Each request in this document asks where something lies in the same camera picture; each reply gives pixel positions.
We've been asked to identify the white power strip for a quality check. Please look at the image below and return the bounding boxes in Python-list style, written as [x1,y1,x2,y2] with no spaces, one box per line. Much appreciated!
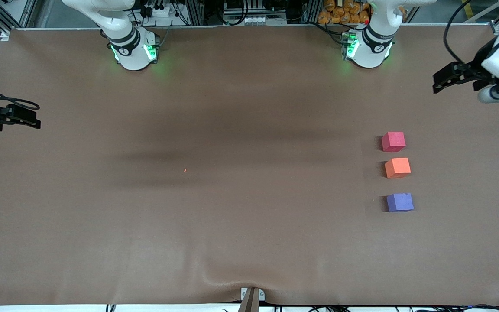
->
[142,3,177,19]

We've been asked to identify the pile of orange toys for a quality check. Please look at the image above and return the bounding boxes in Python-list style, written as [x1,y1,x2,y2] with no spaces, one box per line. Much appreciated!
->
[318,0,371,25]

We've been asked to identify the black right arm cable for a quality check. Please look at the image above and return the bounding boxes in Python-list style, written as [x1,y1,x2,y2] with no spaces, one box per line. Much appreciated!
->
[0,78,41,111]

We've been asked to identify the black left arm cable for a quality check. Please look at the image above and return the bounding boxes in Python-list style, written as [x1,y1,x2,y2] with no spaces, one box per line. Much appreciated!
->
[444,0,482,74]

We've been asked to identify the silver table clamp bracket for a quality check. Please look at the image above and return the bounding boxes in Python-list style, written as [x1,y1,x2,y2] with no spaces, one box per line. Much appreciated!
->
[237,286,266,312]

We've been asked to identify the brown table mat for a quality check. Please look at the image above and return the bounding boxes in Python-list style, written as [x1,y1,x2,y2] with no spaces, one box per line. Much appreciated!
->
[0,24,499,306]

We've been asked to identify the purple foam block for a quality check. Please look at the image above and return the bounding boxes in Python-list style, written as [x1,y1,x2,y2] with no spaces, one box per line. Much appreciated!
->
[386,193,415,213]

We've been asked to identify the red foam block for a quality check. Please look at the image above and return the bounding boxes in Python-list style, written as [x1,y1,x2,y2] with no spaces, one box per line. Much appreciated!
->
[381,132,406,153]

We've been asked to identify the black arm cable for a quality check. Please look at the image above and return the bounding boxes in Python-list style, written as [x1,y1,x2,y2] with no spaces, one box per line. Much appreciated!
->
[444,0,482,74]
[0,78,41,111]

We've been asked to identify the orange foam block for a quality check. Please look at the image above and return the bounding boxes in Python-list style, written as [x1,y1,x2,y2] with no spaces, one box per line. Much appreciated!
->
[384,157,412,179]

